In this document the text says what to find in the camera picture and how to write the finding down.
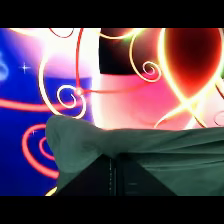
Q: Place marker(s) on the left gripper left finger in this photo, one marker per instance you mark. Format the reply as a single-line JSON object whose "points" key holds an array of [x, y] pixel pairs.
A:
{"points": [[96, 180]]}

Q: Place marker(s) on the dark green T-shirt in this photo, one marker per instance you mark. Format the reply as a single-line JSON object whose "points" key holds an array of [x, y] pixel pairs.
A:
{"points": [[173, 150]]}

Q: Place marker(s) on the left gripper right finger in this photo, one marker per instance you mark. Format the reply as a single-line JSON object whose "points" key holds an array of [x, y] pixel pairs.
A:
{"points": [[140, 180]]}

